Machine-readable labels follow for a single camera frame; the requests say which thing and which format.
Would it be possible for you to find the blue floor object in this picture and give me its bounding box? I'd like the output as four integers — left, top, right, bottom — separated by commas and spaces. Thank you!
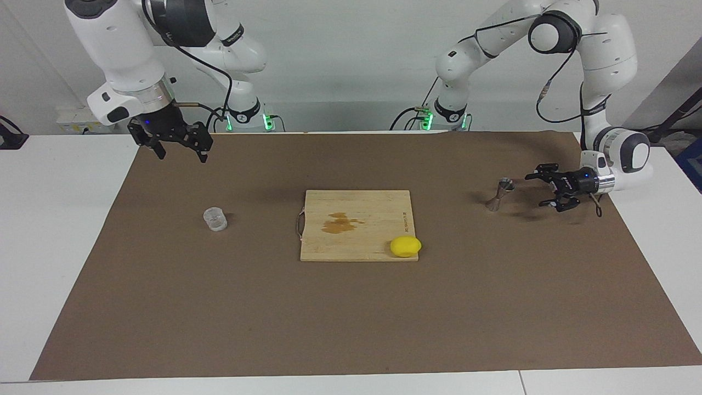
676, 137, 702, 194

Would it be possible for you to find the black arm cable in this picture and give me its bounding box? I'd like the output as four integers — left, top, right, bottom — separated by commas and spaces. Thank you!
461, 15, 612, 218
141, 0, 234, 132

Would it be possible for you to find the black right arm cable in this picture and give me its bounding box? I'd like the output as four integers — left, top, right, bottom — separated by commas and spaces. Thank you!
141, 0, 234, 132

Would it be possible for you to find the wooden cutting board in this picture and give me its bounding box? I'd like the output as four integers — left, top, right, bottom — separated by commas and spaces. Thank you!
296, 190, 419, 262

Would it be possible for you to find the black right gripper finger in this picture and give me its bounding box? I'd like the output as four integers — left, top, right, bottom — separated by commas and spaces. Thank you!
185, 122, 213, 163
141, 136, 167, 160

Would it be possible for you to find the large brown table mat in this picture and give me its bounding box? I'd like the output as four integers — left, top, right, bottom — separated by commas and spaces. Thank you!
29, 131, 702, 381

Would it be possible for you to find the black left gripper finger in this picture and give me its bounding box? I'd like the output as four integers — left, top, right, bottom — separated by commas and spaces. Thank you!
525, 163, 561, 185
539, 192, 579, 213

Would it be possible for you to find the yellow lemon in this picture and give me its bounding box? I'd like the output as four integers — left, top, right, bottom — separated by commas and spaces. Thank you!
390, 236, 422, 258

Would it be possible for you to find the steel double jigger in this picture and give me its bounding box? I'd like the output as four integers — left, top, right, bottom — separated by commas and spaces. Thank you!
485, 178, 516, 212

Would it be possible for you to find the black stand leg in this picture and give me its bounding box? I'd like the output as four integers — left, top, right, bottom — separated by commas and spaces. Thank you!
642, 88, 702, 146

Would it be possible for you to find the black right base cable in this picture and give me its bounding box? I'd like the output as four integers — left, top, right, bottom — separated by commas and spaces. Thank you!
206, 107, 230, 133

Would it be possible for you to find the black clamp bracket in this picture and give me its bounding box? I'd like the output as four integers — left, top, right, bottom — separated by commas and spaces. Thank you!
0, 115, 29, 150

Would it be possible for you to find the small clear plastic cup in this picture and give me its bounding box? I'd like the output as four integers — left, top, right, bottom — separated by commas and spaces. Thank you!
203, 207, 228, 233

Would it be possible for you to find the white power strip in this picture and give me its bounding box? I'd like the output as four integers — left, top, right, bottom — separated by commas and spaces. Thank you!
56, 107, 102, 134

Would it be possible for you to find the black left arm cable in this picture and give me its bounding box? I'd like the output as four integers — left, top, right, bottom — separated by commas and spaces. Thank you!
461, 15, 612, 218

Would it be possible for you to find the black left base cable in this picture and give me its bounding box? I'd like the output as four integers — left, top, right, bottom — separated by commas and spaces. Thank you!
389, 77, 440, 131

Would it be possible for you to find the black base cable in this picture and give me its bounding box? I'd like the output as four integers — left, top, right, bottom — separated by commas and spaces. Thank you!
206, 107, 230, 133
389, 77, 440, 131

